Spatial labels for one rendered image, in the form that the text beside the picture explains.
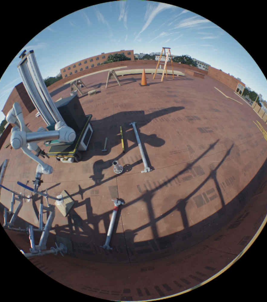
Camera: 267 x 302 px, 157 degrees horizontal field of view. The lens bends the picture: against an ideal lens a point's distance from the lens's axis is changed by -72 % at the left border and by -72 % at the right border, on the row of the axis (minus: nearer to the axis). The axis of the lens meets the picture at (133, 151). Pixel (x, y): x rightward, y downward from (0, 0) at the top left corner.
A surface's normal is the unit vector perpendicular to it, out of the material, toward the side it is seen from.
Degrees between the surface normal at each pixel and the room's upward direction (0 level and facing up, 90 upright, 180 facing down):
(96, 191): 0
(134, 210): 0
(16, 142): 86
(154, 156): 0
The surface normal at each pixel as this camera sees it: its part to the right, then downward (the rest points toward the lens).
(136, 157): -0.07, -0.57
